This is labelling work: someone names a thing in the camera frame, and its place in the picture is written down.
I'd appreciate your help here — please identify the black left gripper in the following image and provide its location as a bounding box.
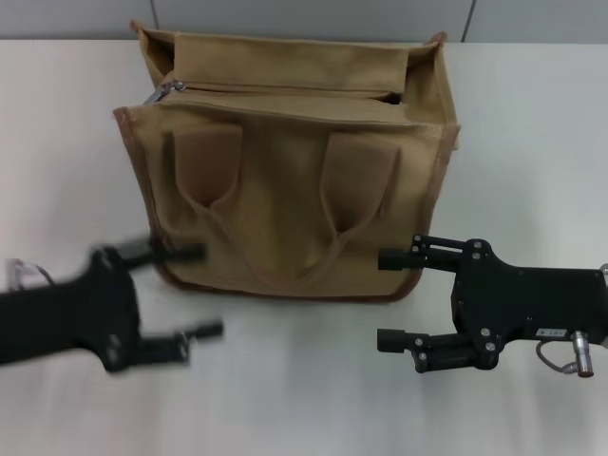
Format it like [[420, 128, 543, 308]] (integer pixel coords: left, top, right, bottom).
[[0, 231, 224, 374]]

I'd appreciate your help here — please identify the silver metal zipper pull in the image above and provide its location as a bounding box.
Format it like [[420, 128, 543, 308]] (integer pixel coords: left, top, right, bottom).
[[142, 79, 186, 106]]

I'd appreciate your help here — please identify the left wrist cable with plug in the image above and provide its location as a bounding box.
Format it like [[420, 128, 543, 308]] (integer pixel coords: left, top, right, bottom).
[[5, 257, 51, 289]]

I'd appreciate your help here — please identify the wrist cable with plug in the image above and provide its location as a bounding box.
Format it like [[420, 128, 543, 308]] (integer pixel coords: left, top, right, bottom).
[[535, 331, 596, 380], [5, 257, 51, 289]]

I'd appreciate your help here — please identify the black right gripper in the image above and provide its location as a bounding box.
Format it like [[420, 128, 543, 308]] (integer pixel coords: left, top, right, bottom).
[[376, 233, 608, 375]]

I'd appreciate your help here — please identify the right wrist cable with plug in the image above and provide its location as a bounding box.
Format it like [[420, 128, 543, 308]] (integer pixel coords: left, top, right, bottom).
[[535, 331, 596, 380]]

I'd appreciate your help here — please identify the khaki canvas food bag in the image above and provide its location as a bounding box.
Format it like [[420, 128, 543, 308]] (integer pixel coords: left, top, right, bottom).
[[112, 18, 463, 304]]

